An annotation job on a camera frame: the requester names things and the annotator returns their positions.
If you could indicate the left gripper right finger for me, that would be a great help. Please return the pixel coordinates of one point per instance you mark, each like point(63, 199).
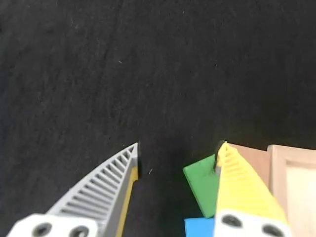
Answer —
point(242, 192)

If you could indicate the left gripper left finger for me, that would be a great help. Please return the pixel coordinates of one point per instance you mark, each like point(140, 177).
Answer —
point(98, 192)

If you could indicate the brown tangram piece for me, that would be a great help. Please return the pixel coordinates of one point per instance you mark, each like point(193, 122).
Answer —
point(256, 163)

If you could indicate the green tangram piece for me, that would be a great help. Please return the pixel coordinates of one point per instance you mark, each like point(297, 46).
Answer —
point(205, 187)

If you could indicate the square wooden tray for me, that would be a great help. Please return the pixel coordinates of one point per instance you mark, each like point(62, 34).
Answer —
point(293, 180)

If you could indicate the blue tangram piece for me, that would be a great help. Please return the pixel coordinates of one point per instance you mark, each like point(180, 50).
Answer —
point(198, 227)

